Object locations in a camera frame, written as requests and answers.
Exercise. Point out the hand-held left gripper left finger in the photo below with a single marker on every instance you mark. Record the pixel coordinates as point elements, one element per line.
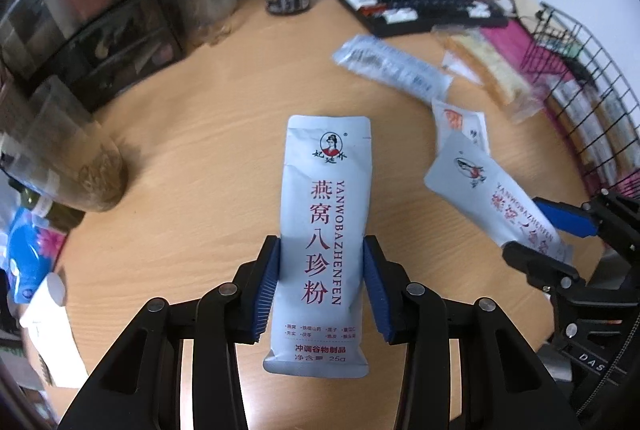
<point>265,292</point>

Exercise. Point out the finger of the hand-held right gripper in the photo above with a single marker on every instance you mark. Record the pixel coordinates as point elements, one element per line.
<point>565,216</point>
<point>537,262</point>

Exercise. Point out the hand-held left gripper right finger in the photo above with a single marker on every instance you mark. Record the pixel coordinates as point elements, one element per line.
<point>377,292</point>

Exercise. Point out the white red-print powder sachet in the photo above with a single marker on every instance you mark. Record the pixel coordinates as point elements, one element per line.
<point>395,67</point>
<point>322,220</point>
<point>495,200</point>

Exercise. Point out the white cracker snack packet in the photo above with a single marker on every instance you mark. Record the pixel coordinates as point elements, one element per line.
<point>457,124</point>

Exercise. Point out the pink desk mat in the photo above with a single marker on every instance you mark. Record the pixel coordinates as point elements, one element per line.
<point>505,37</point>

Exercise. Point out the green spray bottle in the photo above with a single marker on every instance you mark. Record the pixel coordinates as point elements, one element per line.
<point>55,215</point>

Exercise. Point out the clear plastic cup with granules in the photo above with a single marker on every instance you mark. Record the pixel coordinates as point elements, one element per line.
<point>75,159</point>

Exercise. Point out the blue tissue pack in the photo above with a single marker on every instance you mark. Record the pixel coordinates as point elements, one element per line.
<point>30,255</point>

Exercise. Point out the dark blue mechanical keyboard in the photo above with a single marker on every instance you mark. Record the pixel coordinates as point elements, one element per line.
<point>415,2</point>

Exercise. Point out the dark acrylic drawer organizer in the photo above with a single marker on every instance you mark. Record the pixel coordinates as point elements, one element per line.
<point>85,9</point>

